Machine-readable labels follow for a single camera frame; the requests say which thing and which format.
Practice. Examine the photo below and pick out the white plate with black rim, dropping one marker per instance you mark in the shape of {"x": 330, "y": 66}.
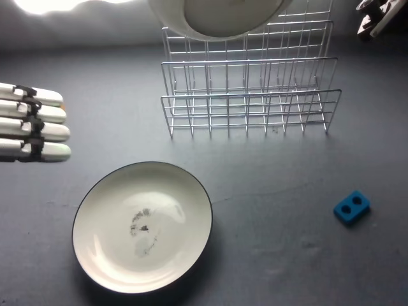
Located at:
{"x": 143, "y": 255}
{"x": 223, "y": 19}

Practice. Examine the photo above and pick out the blue block with two holes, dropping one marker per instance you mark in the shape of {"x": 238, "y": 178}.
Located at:
{"x": 354, "y": 216}

